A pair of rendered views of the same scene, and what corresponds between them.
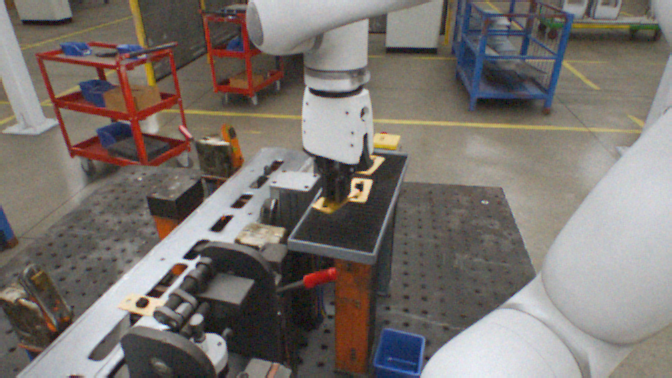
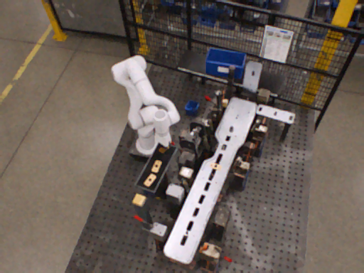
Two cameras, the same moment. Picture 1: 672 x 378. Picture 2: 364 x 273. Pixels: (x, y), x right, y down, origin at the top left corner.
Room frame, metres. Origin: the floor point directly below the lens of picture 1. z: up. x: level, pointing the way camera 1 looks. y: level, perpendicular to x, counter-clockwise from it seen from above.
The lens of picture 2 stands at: (1.79, 0.33, 3.05)
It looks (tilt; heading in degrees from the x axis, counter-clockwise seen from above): 59 degrees down; 189
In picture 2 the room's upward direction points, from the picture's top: 3 degrees counter-clockwise
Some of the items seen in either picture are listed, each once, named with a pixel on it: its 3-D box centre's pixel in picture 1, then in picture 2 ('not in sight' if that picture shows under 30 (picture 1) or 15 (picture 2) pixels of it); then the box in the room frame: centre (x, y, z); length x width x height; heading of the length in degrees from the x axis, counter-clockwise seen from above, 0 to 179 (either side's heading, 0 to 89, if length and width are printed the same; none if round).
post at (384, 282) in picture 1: (381, 223); (143, 214); (0.95, -0.11, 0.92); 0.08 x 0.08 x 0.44; 74
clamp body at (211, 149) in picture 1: (223, 191); (210, 257); (1.19, 0.36, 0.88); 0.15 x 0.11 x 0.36; 74
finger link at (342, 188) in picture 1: (349, 181); not in sight; (0.57, -0.02, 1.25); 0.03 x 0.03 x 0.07; 55
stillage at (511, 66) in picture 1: (504, 52); not in sight; (4.93, -1.81, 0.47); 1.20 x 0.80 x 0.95; 174
